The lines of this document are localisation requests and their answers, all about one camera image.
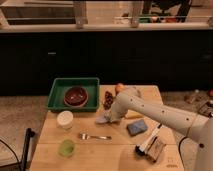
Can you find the light blue towel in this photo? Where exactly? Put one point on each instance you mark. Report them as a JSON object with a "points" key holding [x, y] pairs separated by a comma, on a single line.
{"points": [[105, 117]]}

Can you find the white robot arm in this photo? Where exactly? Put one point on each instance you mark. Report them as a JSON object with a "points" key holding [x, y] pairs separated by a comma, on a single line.
{"points": [[194, 126]]}

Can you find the white plastic cup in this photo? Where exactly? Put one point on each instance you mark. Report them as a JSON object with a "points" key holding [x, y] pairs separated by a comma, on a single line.
{"points": [[65, 119]]}

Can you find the green plastic cup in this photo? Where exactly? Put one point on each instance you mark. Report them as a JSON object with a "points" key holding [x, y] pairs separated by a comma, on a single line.
{"points": [[66, 148]]}

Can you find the dark red grapes toy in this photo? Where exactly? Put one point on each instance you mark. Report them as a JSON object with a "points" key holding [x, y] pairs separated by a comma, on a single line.
{"points": [[109, 99]]}

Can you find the brown wooden bowl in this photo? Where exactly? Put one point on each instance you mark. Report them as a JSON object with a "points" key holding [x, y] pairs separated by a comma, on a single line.
{"points": [[76, 97]]}

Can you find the green plastic tray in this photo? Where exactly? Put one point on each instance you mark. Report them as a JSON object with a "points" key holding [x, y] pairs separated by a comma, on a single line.
{"points": [[61, 85]]}

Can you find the blue sponge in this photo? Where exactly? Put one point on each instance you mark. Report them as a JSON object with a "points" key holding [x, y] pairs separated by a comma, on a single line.
{"points": [[137, 127]]}

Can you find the silver metal fork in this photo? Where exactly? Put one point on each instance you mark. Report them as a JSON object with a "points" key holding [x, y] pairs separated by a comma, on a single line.
{"points": [[85, 136]]}

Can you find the black white dish brush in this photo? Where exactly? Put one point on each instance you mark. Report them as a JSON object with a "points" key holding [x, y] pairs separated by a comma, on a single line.
{"points": [[140, 149]]}

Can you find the brown wooden holder box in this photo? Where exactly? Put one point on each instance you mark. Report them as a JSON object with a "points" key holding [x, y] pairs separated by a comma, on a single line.
{"points": [[155, 149]]}

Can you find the black chair frame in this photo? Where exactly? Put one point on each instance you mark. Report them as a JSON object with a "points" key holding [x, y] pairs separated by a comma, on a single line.
{"points": [[22, 163]]}

